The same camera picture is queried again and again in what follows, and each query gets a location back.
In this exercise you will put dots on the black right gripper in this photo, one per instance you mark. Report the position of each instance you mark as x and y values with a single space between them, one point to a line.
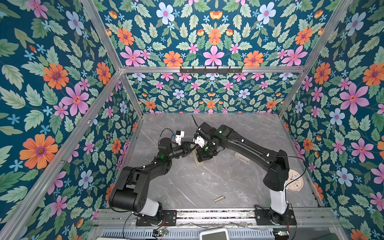
201 157

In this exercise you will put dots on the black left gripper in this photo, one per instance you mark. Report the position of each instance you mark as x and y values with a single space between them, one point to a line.
185 149

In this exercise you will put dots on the beige battery cover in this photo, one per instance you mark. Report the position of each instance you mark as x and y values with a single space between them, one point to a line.
219 199

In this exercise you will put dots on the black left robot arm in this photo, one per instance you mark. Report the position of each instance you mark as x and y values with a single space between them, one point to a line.
130 192

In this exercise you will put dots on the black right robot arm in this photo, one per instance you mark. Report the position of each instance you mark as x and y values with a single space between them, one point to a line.
276 164

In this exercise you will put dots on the black hook rack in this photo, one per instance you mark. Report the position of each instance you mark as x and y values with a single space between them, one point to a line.
211 70

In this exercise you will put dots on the white display device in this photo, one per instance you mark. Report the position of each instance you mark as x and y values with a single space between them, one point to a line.
214 234

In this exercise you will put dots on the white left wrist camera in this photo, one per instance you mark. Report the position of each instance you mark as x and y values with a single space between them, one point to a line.
179 135

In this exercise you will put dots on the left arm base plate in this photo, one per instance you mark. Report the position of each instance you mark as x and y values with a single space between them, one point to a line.
165 218

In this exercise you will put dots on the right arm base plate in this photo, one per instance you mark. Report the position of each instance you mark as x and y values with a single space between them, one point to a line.
266 216

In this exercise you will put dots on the aluminium mounting rail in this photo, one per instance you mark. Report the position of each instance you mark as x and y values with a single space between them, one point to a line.
250 217

